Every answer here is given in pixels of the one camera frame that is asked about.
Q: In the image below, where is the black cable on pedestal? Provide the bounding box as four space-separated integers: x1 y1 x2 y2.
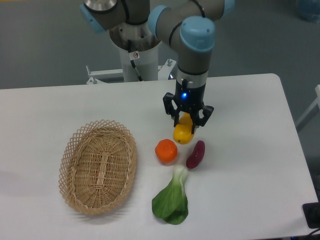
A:
127 39 144 82

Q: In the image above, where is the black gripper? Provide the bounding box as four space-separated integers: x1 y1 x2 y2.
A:
162 81 214 135

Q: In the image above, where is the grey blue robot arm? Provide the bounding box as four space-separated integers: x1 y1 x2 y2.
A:
80 0 235 129

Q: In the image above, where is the green bok choy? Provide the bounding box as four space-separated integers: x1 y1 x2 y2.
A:
151 164 189 225

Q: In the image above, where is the oval wicker basket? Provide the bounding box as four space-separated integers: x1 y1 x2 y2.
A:
58 119 137 215

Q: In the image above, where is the blue object top right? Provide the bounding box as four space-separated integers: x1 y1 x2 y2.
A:
295 0 320 24

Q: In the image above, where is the purple sweet potato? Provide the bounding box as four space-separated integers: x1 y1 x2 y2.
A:
185 140 206 169

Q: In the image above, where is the yellow mango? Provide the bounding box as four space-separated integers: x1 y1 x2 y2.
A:
173 112 194 145

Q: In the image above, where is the black device at table edge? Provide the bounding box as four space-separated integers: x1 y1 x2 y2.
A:
302 202 320 229

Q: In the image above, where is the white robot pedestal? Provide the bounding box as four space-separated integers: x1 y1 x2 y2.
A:
86 45 177 85

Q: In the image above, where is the orange tangerine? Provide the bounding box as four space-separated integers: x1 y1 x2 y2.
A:
154 139 178 164

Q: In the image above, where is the white frame at right edge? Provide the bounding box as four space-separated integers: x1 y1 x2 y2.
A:
295 84 320 133

